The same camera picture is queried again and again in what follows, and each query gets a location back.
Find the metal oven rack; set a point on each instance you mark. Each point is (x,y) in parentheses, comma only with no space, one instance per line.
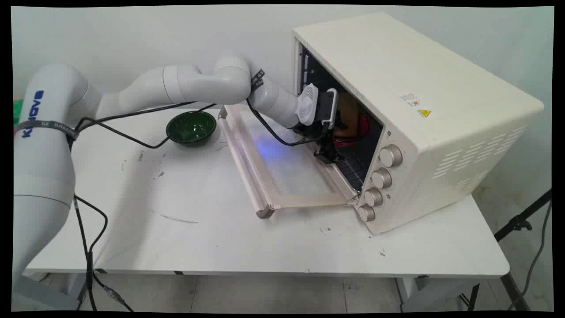
(355,170)

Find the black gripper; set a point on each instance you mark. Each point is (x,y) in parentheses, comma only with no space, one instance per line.
(314,132)

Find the dark green bowl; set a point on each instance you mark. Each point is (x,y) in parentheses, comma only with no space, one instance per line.
(191,128)

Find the grey table leg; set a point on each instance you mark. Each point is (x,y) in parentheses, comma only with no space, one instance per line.
(48,291)
(423,293)

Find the red bowl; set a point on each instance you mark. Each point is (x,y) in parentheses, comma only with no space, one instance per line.
(361,126)

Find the yellow warning sticker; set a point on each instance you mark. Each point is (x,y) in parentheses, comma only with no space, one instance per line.
(424,113)

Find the black tripod stand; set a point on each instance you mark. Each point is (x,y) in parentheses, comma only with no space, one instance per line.
(516,223)

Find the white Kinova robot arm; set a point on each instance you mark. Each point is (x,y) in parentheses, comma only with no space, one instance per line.
(48,168)

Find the cream toaster oven body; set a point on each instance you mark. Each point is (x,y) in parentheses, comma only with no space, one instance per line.
(423,110)

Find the silver oven knob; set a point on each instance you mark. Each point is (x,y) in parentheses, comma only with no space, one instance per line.
(366,213)
(391,155)
(381,178)
(373,197)

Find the green object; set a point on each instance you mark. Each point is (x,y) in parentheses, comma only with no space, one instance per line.
(17,112)

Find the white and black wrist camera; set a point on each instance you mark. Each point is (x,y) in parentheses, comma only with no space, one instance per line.
(315,106)

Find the white label sticker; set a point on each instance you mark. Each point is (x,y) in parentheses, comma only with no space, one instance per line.
(410,100)

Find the brown toast slice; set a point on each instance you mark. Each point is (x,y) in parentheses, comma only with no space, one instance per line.
(348,115)

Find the cream glass oven door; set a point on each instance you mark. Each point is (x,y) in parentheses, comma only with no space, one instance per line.
(282,176)

